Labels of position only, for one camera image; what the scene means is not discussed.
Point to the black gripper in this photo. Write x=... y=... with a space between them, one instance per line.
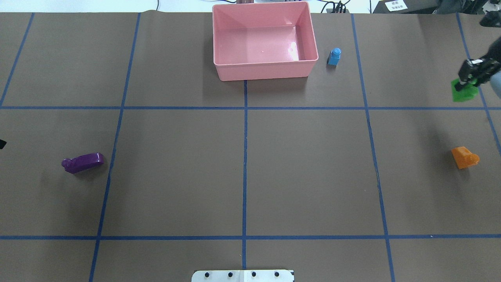
x=480 y=71

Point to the green block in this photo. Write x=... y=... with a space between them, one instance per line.
x=467 y=93

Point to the orange block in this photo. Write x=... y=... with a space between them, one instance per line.
x=464 y=158

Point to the small blue block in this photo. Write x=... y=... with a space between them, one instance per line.
x=334 y=57

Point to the purple block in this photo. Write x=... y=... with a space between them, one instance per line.
x=82 y=163

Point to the pink plastic box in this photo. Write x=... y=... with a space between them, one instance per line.
x=268 y=40

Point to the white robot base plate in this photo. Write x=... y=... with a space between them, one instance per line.
x=240 y=275

